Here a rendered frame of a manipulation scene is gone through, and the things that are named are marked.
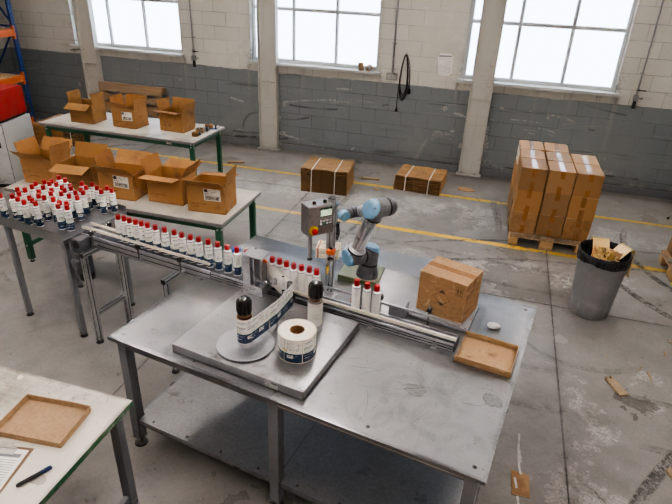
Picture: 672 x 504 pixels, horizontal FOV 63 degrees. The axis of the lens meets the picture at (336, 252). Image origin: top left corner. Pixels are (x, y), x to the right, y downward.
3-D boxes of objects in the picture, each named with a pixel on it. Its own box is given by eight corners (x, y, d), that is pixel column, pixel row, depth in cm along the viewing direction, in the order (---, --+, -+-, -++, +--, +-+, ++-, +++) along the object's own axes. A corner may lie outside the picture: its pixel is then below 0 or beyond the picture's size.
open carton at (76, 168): (50, 194, 496) (41, 154, 479) (79, 177, 535) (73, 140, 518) (88, 198, 490) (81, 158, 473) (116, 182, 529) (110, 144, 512)
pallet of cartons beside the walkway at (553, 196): (585, 256, 600) (607, 178, 559) (506, 244, 618) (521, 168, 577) (573, 214, 704) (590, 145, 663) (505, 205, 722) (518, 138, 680)
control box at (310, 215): (300, 231, 330) (300, 201, 322) (325, 226, 338) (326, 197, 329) (308, 238, 323) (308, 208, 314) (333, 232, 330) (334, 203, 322)
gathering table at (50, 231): (20, 315, 463) (-7, 213, 420) (80, 282, 513) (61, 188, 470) (84, 340, 436) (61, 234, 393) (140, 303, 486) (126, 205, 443)
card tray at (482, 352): (453, 361, 299) (454, 355, 297) (465, 335, 320) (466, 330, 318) (509, 378, 288) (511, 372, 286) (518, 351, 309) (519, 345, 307)
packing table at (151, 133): (50, 180, 738) (38, 122, 702) (90, 162, 806) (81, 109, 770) (198, 204, 686) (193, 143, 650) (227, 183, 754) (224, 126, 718)
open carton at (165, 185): (136, 205, 480) (130, 164, 463) (167, 185, 526) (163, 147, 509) (182, 212, 471) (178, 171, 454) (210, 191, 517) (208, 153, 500)
